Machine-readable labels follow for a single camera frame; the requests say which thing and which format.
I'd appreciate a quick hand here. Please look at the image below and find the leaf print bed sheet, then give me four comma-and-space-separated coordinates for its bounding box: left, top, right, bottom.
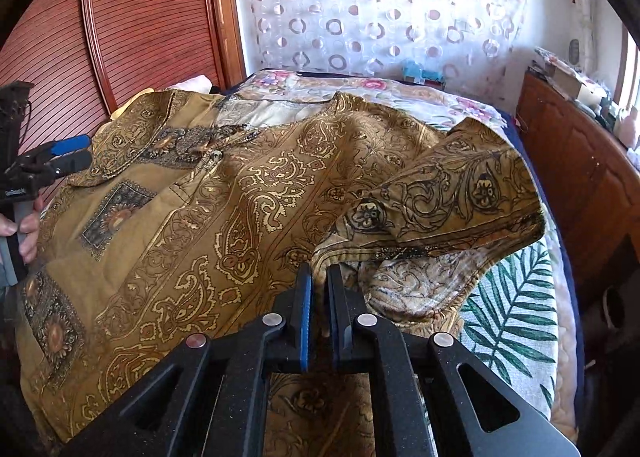
459, 236, 560, 420

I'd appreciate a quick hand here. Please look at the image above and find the pile of household clutter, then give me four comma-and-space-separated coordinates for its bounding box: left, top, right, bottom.
530, 44, 640, 148

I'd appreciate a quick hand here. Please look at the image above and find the yellow pillow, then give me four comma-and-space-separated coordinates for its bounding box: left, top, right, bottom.
106, 97, 137, 124

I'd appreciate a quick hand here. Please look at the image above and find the teal box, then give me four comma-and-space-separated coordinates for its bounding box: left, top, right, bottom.
402, 60, 447, 86

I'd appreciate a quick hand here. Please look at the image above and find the reddish wooden headboard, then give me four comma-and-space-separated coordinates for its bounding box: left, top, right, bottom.
0, 0, 249, 200

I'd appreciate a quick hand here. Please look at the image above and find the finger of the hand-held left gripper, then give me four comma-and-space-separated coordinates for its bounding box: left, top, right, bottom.
17, 135, 92, 164
30, 151, 94, 178

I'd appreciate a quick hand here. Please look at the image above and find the window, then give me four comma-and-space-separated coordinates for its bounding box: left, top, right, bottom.
619, 24, 640, 120

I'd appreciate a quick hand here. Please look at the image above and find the pink pillow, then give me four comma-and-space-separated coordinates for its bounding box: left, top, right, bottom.
167, 74, 217, 99

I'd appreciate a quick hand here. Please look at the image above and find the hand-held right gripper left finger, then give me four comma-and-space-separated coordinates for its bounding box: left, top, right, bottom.
60, 263, 314, 457

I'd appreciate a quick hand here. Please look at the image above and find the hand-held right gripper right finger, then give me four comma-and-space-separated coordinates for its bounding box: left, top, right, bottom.
326, 263, 583, 457

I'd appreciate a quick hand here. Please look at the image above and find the floral quilt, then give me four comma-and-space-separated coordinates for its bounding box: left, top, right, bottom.
220, 68, 507, 134

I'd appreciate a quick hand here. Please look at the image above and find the golden paisley print shirt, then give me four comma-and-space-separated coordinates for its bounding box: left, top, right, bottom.
15, 90, 547, 457

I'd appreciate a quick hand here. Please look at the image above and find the person's left hand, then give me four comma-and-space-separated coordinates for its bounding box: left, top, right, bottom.
0, 211, 43, 264

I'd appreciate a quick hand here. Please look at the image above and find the wooden cabinet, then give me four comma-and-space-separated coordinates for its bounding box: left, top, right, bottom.
515, 72, 640, 320

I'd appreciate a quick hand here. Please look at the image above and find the sheer circle pattern curtain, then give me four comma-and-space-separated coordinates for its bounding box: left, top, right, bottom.
242, 0, 529, 81

